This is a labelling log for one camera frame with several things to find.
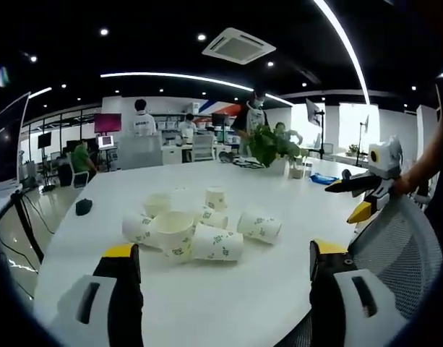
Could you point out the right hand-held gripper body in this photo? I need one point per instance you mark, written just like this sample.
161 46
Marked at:
385 159

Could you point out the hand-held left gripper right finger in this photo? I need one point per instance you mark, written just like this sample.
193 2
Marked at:
351 300

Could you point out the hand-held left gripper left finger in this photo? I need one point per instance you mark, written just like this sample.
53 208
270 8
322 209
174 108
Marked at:
98 289

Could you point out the pile of white paper cups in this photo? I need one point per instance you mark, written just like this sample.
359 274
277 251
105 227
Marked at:
214 242

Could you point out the person's right hand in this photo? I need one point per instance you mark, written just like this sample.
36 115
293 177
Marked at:
407 182

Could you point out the black light stand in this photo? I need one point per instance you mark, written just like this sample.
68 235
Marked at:
362 141

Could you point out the blue plastic bag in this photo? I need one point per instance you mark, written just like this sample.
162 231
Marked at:
324 178

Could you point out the small potted plant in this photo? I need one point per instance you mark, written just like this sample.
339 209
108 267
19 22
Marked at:
353 149

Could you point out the white mesh office chair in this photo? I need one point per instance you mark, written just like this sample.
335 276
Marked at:
402 242

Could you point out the clear glass jar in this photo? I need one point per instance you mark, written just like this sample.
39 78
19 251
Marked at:
296 170

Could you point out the black computer mouse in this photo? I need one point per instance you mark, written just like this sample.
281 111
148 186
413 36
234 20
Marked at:
83 206

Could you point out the green plant in white pot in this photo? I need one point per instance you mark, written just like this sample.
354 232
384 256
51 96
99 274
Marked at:
270 146

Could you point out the black tripod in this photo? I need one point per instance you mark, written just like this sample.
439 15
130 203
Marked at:
26 224

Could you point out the curved ceiling light strip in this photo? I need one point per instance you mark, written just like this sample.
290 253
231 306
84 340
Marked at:
345 47

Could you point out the white table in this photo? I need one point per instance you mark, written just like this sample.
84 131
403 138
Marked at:
224 296

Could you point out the grey office chair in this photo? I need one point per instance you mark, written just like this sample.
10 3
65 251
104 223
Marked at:
140 152

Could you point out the small monitor on stand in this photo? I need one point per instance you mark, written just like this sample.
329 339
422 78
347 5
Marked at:
106 142

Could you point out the black television screen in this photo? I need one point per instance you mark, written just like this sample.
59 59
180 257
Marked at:
44 140

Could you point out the dark standing board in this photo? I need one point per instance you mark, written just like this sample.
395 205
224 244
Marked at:
8 144

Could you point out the ceiling air conditioner vent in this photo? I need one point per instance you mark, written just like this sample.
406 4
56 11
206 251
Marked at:
239 46

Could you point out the long ceiling light strip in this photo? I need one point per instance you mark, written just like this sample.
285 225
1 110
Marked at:
177 77

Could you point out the pink wall screen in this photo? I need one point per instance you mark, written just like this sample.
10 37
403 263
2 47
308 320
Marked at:
108 123

